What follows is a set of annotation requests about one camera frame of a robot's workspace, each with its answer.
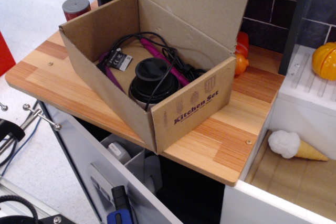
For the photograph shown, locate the blue black tool handle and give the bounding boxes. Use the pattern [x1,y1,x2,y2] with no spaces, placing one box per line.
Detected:
[107,186,134,224]

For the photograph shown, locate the toy ice cream cone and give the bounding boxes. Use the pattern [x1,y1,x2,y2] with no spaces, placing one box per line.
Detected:
[268,130,329,162]

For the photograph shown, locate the orange toy carrot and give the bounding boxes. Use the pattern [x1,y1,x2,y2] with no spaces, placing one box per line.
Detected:
[235,31,249,76]

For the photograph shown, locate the white cabinet door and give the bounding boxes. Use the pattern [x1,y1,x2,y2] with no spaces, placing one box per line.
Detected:
[41,103,180,223]

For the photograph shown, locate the red panel at left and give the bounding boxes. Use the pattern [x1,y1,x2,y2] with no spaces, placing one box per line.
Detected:
[0,34,16,76]

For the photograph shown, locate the grey storage bin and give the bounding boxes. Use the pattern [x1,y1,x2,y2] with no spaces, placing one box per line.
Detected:
[101,134,163,195]

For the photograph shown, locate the black power adapter with label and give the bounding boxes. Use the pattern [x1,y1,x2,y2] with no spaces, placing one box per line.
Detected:
[106,50,132,71]

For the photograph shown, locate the dark grey vertical post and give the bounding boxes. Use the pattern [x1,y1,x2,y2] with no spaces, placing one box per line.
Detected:
[278,0,310,76]

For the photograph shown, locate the black cable bundle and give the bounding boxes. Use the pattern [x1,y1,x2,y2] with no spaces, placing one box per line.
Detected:
[107,32,208,112]

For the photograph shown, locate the orange toy pumpkin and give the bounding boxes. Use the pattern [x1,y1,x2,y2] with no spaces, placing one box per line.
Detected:
[312,42,335,81]

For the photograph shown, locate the black braided hose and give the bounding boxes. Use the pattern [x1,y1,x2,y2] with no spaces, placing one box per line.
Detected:
[0,195,39,224]

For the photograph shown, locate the white dish rack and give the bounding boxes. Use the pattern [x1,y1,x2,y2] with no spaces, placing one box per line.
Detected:
[278,45,335,116]

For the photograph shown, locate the red can grey lid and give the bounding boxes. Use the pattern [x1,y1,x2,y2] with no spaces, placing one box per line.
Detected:
[62,0,91,21]

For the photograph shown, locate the metal clamp with black handle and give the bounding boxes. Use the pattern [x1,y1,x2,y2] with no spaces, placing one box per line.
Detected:
[1,104,62,154]

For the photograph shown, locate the blue cable on floor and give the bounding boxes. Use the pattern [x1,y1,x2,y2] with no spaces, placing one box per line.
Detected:
[0,118,43,177]

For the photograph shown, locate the brown cardboard kitchen set box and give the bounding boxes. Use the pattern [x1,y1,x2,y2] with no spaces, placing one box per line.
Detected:
[59,0,248,153]

